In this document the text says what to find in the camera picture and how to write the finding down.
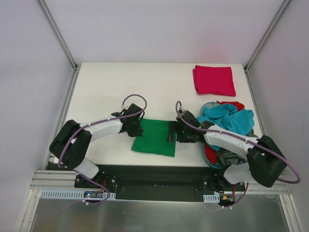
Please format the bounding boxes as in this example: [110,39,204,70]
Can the green t shirt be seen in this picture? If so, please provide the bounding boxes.
[131,119,176,157]

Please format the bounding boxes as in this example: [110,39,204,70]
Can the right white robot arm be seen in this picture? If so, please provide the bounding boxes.
[176,110,287,191]

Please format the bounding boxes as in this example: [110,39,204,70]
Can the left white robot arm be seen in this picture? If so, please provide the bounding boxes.
[49,103,144,188]

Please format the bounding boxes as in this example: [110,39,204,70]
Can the red t shirt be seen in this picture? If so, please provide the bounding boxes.
[201,101,245,167]

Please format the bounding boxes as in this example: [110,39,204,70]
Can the grey t shirt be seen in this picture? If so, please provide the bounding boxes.
[213,129,257,166]

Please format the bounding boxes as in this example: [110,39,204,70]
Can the turquoise t shirt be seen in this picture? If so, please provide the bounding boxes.
[197,108,254,136]

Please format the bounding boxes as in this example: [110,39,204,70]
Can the folded pink t shirt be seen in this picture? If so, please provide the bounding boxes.
[193,65,236,97]

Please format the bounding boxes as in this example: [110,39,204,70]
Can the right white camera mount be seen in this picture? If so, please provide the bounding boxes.
[178,106,186,113]

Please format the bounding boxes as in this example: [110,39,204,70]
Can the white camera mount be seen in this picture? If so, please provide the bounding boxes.
[178,106,186,113]
[121,105,129,111]

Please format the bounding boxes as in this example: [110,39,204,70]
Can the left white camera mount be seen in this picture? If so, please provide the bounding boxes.
[121,105,129,111]

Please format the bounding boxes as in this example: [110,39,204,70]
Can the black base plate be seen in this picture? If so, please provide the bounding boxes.
[74,165,250,202]

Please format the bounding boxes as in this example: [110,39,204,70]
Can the right white cable duct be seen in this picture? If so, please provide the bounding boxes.
[203,194,220,203]

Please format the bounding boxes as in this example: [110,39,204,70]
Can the left aluminium frame post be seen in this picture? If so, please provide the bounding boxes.
[36,0,79,71]

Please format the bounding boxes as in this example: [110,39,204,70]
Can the aluminium frame post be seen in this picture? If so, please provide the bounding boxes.
[244,0,293,73]
[36,0,79,71]

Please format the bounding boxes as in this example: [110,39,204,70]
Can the right aluminium frame post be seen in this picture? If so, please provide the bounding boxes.
[244,0,293,73]

